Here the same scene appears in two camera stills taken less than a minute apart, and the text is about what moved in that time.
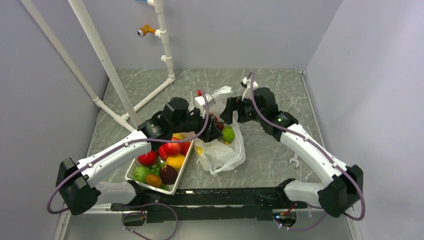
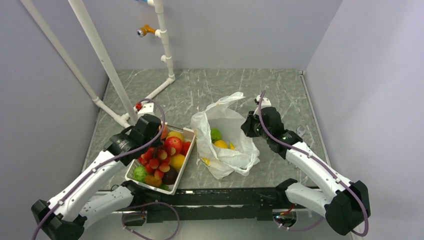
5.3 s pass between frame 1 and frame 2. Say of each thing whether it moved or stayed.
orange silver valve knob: stayed
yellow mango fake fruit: stayed
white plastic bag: moved
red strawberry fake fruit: stayed
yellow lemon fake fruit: stayed
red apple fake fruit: stayed
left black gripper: moved
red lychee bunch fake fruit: moved
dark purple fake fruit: stayed
